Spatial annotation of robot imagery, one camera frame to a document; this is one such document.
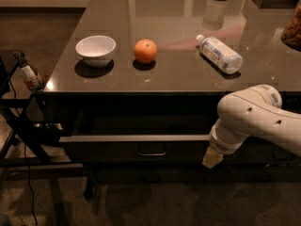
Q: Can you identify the white ceramic bowl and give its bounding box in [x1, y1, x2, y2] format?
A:
[75, 35, 117, 68]

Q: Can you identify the dark top drawer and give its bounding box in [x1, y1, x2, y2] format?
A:
[60, 113, 214, 163]

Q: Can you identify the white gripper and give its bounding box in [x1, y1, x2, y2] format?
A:
[202, 119, 248, 169]

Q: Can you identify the orange fruit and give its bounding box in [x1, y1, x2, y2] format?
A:
[134, 39, 157, 64]

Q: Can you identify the clear plastic water bottle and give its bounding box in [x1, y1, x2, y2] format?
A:
[196, 35, 243, 74]

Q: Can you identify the dark drawer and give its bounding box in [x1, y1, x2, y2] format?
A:
[89, 165, 207, 184]
[60, 113, 214, 163]

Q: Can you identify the dark bottom drawer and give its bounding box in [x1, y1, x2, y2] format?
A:
[89, 165, 207, 184]

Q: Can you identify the snack bag on table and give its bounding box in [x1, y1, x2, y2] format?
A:
[281, 1, 301, 51]

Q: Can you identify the brown glass bottle with label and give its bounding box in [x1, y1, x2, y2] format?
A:
[13, 50, 43, 93]

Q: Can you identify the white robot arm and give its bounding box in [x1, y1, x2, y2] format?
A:
[202, 85, 301, 169]

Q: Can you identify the black cable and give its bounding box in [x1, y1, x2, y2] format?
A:
[8, 78, 39, 226]

